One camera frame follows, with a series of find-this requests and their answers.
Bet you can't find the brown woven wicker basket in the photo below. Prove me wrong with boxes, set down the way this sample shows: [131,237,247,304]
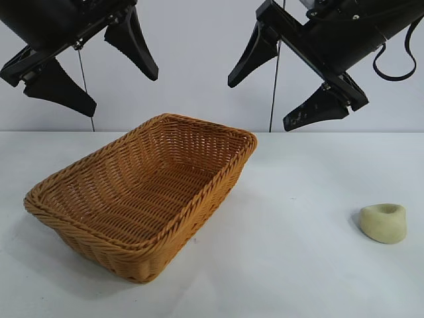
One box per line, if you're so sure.
[23,113,258,284]

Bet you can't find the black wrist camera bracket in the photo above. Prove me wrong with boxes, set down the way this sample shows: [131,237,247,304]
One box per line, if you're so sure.
[297,0,364,21]

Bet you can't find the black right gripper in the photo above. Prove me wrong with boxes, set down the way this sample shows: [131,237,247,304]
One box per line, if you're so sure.
[227,0,387,134]

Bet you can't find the black looped cable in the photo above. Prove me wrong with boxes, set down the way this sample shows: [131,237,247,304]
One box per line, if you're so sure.
[373,15,417,81]

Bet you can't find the pale yellow egg yolk pastry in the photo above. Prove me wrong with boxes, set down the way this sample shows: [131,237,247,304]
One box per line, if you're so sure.
[359,203,407,245]

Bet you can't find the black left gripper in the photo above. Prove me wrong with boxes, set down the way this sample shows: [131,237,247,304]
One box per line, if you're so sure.
[0,0,160,118]

